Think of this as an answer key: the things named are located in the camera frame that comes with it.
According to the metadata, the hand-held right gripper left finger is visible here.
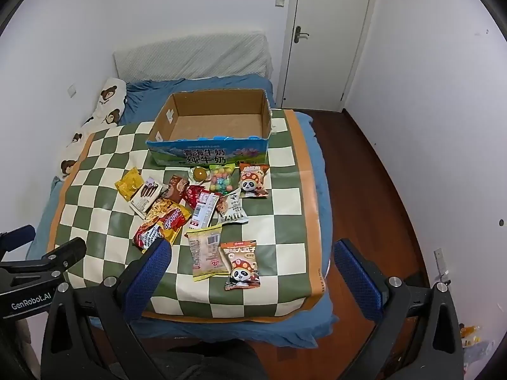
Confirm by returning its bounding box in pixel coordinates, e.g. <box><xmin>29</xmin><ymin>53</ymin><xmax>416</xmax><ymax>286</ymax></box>
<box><xmin>40</xmin><ymin>237</ymin><xmax>173</xmax><ymax>380</ymax></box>

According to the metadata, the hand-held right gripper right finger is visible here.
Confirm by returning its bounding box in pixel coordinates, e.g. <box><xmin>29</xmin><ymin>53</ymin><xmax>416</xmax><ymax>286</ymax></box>
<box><xmin>333</xmin><ymin>238</ymin><xmax>464</xmax><ymax>380</ymax></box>

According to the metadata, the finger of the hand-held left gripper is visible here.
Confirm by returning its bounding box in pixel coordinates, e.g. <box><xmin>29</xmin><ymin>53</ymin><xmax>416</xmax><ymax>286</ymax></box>
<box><xmin>0</xmin><ymin>225</ymin><xmax>36</xmax><ymax>252</ymax></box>
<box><xmin>0</xmin><ymin>238</ymin><xmax>87</xmax><ymax>282</ymax></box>

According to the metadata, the red noodle snack packet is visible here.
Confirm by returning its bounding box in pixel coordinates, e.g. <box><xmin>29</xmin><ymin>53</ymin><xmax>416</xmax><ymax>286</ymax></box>
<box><xmin>132</xmin><ymin>198</ymin><xmax>193</xmax><ymax>251</ymax></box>

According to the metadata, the beige snack packet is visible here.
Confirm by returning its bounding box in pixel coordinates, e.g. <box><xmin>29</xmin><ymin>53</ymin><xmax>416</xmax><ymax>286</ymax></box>
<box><xmin>186</xmin><ymin>224</ymin><xmax>230</xmax><ymax>282</ymax></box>

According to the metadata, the white chocolate stick packet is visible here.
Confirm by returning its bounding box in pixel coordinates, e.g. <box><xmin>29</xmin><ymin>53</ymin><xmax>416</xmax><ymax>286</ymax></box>
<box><xmin>130</xmin><ymin>176</ymin><xmax>166</xmax><ymax>219</ymax></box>

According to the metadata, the red white snack packet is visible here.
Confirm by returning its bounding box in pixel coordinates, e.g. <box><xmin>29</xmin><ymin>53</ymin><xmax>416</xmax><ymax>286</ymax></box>
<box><xmin>188</xmin><ymin>191</ymin><xmax>221</xmax><ymax>230</ymax></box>

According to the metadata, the small red snack packet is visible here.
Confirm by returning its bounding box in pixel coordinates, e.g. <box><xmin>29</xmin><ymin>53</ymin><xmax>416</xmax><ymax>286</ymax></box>
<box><xmin>183</xmin><ymin>184</ymin><xmax>207</xmax><ymax>210</ymax></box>

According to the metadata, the brown snack packet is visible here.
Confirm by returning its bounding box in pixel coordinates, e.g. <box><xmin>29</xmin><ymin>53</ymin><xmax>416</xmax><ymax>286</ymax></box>
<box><xmin>160</xmin><ymin>174</ymin><xmax>190</xmax><ymax>202</ymax></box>

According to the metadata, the yellow snack packet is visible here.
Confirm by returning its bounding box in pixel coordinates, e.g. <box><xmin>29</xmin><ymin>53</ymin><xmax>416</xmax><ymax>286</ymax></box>
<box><xmin>115</xmin><ymin>167</ymin><xmax>144</xmax><ymax>202</ymax></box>

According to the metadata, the orange panda snack packet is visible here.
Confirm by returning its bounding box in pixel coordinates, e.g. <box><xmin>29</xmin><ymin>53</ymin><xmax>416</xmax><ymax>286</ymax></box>
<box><xmin>220</xmin><ymin>240</ymin><xmax>262</xmax><ymax>290</ymax></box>
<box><xmin>238</xmin><ymin>162</ymin><xmax>271</xmax><ymax>199</ymax></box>

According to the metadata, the white grey snack packet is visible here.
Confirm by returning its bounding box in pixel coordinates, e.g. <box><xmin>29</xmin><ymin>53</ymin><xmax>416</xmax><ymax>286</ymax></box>
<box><xmin>216</xmin><ymin>189</ymin><xmax>249</xmax><ymax>225</ymax></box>

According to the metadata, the colourful candy ball bag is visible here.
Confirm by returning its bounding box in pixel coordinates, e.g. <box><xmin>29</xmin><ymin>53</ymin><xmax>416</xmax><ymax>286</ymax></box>
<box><xmin>209</xmin><ymin>164</ymin><xmax>235</xmax><ymax>195</ymax></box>

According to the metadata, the cardboard box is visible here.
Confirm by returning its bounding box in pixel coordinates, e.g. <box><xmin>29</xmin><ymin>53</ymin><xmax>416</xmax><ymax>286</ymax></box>
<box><xmin>146</xmin><ymin>89</ymin><xmax>274</xmax><ymax>168</ymax></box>

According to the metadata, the blue bed sheet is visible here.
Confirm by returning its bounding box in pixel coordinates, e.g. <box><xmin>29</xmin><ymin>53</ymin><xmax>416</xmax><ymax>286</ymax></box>
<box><xmin>26</xmin><ymin>75</ymin><xmax>337</xmax><ymax>351</ymax></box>

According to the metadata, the green white checkered mat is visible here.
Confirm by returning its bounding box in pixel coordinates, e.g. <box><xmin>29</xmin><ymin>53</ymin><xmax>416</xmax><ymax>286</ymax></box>
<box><xmin>48</xmin><ymin>109</ymin><xmax>329</xmax><ymax>323</ymax></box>

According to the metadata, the orange yellow plastic bag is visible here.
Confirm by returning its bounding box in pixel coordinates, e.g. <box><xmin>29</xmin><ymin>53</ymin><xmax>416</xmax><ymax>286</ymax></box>
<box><xmin>459</xmin><ymin>325</ymin><xmax>482</xmax><ymax>347</ymax></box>

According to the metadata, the bear print pillow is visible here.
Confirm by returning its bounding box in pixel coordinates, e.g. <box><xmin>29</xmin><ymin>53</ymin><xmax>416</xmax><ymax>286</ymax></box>
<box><xmin>59</xmin><ymin>78</ymin><xmax>127</xmax><ymax>181</ymax></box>

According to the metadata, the white covered headboard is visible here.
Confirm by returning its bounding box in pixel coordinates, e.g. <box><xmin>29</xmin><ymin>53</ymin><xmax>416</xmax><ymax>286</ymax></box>
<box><xmin>113</xmin><ymin>31</ymin><xmax>274</xmax><ymax>84</ymax></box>

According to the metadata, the white door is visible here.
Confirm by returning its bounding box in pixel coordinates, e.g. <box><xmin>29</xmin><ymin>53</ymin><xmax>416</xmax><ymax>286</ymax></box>
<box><xmin>282</xmin><ymin>0</ymin><xmax>375</xmax><ymax>111</ymax></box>

